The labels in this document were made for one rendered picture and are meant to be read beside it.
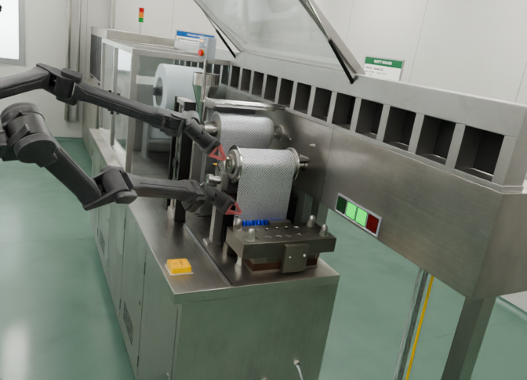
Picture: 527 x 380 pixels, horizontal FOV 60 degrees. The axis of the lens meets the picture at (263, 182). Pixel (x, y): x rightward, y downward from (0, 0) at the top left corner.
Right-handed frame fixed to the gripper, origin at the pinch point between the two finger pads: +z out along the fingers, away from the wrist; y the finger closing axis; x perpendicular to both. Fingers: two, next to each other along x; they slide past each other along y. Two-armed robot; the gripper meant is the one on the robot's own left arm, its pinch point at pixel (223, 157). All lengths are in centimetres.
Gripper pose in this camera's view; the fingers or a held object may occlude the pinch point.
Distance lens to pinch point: 178.4
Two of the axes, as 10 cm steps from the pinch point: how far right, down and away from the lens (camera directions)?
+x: 6.7, -7.4, 0.6
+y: 4.2, 3.0, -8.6
